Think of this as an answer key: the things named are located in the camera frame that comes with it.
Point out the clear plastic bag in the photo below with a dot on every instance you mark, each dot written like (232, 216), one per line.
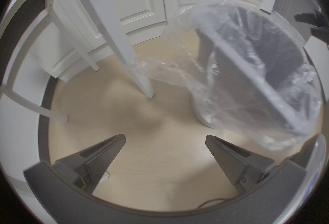
(205, 76)

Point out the white trash bin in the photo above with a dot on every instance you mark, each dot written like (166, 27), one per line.
(282, 63)

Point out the white chair with grey cushions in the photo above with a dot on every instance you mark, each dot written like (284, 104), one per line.
(113, 25)

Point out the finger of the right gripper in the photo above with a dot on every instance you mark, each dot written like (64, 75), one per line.
(308, 18)
(321, 34)

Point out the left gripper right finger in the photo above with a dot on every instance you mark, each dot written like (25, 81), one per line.
(236, 164)

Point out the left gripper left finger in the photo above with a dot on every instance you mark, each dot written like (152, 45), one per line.
(95, 161)

